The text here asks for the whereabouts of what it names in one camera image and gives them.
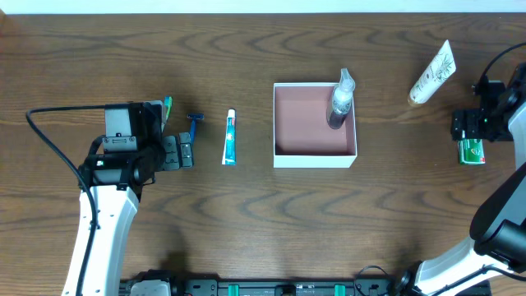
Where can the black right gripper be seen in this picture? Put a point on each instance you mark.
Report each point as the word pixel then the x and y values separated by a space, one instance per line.
pixel 459 126

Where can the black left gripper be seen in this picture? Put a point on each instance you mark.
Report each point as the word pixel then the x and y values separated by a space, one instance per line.
pixel 170 152

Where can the green soap bar pack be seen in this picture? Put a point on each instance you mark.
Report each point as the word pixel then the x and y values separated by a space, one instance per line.
pixel 471 152

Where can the clear spray bottle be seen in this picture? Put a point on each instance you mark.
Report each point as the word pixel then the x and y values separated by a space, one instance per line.
pixel 341 100

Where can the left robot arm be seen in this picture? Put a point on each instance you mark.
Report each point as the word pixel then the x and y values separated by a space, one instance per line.
pixel 97 270

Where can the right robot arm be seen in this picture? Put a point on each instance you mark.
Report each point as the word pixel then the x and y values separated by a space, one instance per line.
pixel 496 242

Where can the blue disposable razor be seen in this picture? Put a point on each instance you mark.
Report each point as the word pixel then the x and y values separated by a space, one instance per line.
pixel 195 118

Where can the green white toothbrush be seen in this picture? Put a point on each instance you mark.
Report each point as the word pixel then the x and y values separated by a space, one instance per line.
pixel 167 106

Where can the teal white toothpaste tube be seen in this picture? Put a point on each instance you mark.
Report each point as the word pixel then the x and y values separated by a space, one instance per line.
pixel 229 154

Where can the cream lotion tube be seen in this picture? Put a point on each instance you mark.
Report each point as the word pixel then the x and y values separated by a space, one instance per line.
pixel 438 71

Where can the white box pink interior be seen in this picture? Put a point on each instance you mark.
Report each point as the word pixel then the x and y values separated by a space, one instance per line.
pixel 302 136

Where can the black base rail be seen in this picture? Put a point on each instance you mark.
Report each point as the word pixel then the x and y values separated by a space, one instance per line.
pixel 157 282

